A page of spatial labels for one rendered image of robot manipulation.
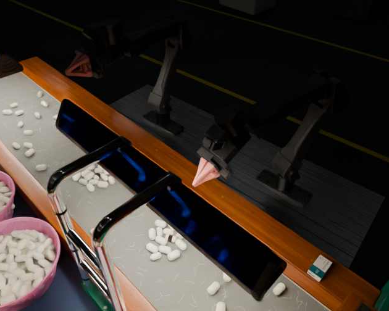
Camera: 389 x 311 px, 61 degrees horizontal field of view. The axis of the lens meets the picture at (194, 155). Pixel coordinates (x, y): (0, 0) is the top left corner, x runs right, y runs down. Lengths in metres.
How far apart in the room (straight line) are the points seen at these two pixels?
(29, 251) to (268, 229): 0.67
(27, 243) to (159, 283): 0.39
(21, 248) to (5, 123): 0.64
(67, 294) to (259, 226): 0.56
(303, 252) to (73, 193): 0.72
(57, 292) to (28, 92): 0.99
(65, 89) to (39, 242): 0.79
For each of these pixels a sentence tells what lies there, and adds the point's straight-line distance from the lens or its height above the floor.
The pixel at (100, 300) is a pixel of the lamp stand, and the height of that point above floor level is 0.72.
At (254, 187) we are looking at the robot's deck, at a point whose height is 0.67.
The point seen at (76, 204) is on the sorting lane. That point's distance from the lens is 1.11.
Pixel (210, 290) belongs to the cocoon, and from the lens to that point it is 0.88.
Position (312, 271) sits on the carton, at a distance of 0.93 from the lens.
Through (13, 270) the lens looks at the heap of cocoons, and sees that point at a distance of 1.02.
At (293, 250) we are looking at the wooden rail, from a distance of 0.97.
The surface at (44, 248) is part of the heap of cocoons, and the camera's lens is 1.05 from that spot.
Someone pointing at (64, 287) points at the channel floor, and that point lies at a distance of 1.03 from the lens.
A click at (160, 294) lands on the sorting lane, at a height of 0.74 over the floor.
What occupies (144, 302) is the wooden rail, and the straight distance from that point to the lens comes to 0.87.
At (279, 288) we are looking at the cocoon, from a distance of 0.91.
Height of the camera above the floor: 1.55
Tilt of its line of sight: 42 degrees down
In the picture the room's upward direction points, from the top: 1 degrees clockwise
